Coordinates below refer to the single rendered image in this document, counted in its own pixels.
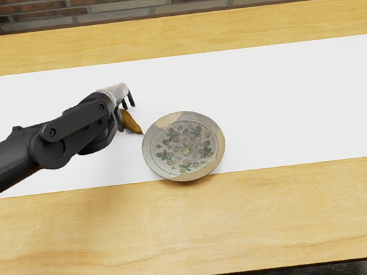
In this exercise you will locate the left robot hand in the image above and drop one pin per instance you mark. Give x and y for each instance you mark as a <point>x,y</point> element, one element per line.
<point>119,92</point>

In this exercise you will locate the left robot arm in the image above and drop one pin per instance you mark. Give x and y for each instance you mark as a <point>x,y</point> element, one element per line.
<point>54,135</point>

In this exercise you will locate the floral patterned ceramic plate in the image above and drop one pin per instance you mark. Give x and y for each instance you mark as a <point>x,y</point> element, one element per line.
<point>183,145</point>

